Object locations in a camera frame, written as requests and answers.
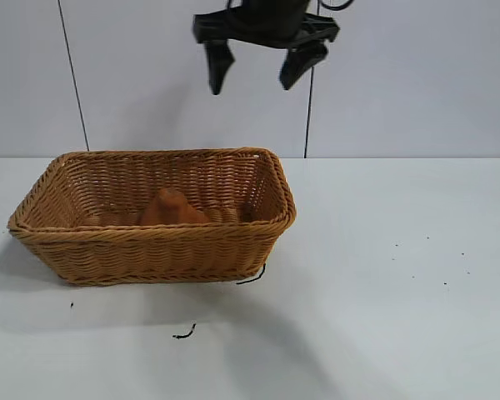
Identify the brown bread pastry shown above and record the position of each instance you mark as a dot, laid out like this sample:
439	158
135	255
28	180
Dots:
171	210

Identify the black curved thread scrap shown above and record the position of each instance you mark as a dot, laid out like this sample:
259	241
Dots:
253	278
186	332

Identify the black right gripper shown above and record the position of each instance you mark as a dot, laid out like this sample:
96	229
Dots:
266	21

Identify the tan woven wicker basket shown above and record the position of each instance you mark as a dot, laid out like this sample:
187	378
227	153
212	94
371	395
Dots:
150	254

